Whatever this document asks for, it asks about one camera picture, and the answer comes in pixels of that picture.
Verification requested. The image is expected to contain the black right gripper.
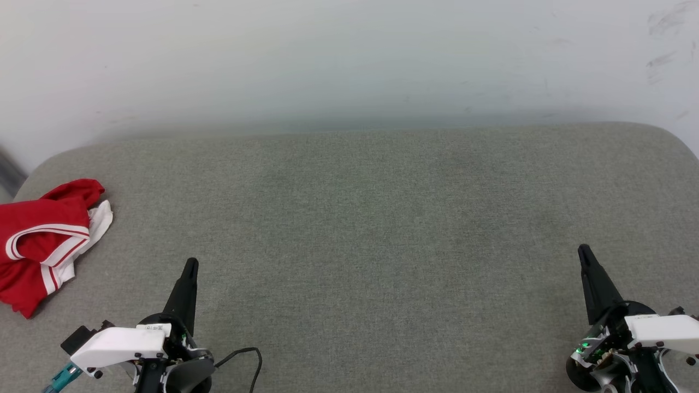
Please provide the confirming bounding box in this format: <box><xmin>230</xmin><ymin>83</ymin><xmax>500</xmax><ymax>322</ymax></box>
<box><xmin>565</xmin><ymin>244</ymin><xmax>661</xmax><ymax>393</ymax></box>

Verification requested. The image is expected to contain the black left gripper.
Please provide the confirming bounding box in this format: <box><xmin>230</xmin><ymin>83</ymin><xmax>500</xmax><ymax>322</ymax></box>
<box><xmin>137</xmin><ymin>258</ymin><xmax>215</xmax><ymax>365</ymax></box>

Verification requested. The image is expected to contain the red white basketball jersey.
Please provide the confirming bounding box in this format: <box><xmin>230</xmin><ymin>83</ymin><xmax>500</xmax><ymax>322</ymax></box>
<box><xmin>0</xmin><ymin>178</ymin><xmax>114</xmax><ymax>319</ymax></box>

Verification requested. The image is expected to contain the grey fabric sofa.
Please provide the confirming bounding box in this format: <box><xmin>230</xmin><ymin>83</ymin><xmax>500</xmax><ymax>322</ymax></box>
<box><xmin>0</xmin><ymin>121</ymin><xmax>699</xmax><ymax>393</ymax></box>

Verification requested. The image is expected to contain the teal camera cable plug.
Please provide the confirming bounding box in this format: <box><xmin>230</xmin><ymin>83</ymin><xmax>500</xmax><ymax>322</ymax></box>
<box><xmin>43</xmin><ymin>362</ymin><xmax>84</xmax><ymax>393</ymax></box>

